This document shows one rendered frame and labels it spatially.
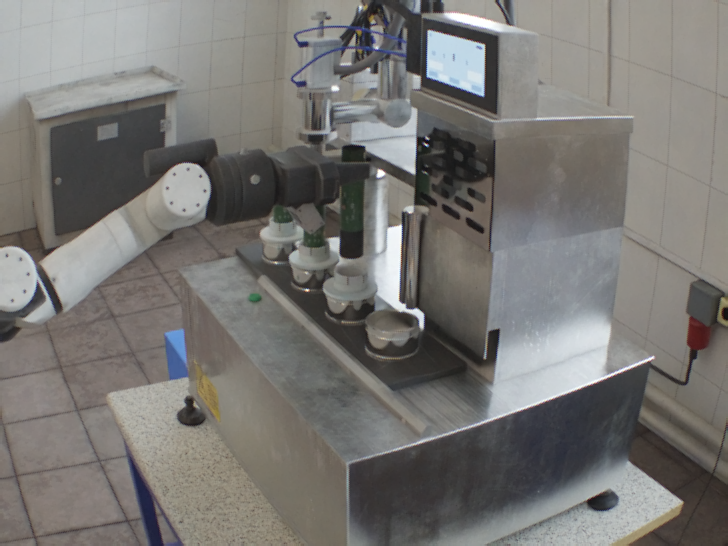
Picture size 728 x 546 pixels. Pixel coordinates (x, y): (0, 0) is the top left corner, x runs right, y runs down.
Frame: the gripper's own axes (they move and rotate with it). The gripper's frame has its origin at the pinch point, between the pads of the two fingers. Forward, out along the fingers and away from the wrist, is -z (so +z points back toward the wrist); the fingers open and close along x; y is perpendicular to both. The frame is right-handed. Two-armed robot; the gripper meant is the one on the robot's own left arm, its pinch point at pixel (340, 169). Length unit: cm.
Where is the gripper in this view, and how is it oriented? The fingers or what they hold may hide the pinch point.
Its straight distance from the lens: 118.3
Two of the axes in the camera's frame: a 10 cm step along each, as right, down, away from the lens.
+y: -0.3, 9.1, 4.1
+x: -4.9, -3.7, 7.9
